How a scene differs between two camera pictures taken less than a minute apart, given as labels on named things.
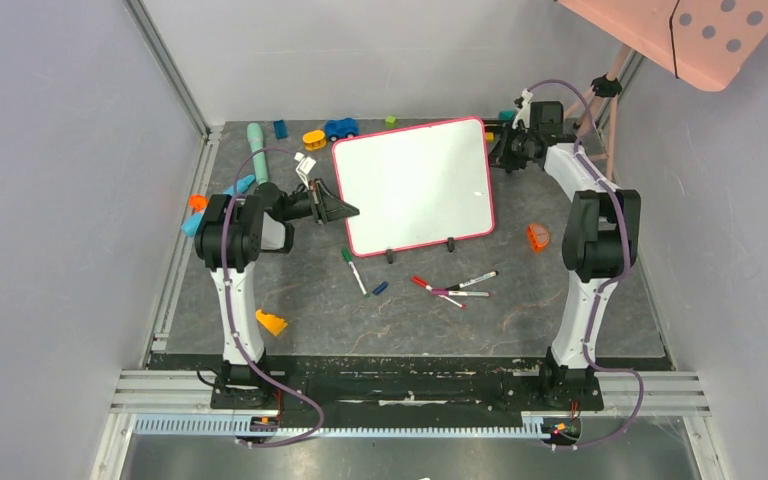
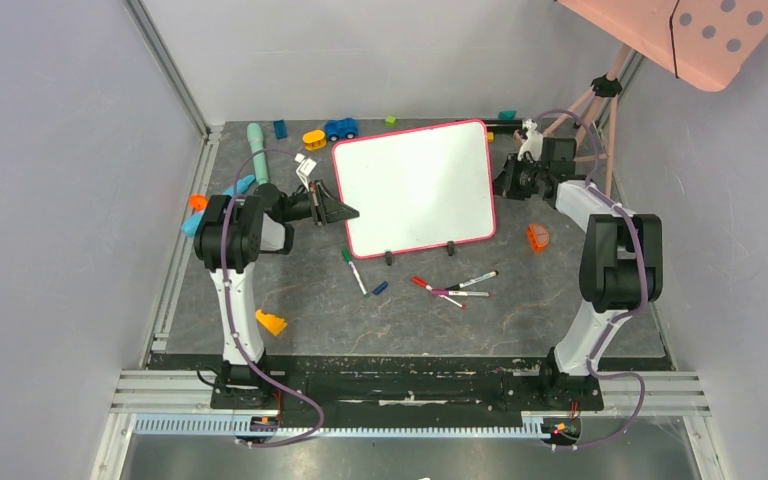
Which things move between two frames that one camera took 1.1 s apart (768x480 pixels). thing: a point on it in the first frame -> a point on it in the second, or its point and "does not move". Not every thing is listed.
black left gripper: x=326 y=206 does not move
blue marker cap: x=379 y=288 does not move
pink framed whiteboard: x=415 y=186 does not move
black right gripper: x=509 y=146 -> x=516 y=180
